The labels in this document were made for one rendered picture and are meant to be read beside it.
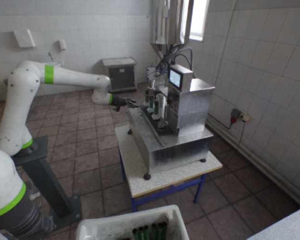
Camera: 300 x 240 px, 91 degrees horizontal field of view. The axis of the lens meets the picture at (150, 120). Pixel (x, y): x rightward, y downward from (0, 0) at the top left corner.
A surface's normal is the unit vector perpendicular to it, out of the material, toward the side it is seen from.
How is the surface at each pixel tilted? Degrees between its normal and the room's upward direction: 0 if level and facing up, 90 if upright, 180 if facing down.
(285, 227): 0
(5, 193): 97
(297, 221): 0
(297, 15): 90
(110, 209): 0
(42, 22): 90
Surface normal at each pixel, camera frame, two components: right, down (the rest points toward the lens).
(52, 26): 0.33, 0.52
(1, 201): 0.84, 0.36
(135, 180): 0.00, -0.83
